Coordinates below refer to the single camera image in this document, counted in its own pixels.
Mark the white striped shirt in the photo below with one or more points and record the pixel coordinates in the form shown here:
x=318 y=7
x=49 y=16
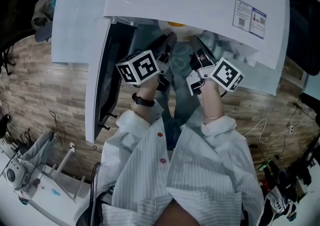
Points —
x=200 y=170

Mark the white wooden rack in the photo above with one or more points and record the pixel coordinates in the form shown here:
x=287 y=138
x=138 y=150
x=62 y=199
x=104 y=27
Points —
x=67 y=170

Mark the black wristband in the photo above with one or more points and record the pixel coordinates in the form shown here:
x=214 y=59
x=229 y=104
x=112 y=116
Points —
x=142 y=101

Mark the person's left forearm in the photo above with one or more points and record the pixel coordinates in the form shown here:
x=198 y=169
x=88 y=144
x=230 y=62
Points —
x=146 y=92

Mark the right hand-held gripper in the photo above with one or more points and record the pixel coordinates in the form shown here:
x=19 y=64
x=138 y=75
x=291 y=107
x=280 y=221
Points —
x=226 y=73

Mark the white round camera device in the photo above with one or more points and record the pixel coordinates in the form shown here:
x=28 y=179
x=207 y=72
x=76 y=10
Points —
x=15 y=173

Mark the heap of clothes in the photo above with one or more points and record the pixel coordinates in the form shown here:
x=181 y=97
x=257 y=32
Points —
x=45 y=12

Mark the person's right forearm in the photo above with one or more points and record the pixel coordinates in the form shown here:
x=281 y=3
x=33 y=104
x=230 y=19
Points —
x=212 y=102

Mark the fried egg food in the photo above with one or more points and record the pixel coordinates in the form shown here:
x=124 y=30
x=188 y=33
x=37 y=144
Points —
x=176 y=27

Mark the blue jeans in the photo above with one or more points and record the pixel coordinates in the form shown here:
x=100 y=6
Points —
x=180 y=100

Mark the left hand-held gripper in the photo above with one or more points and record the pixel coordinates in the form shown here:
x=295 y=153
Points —
x=140 y=66

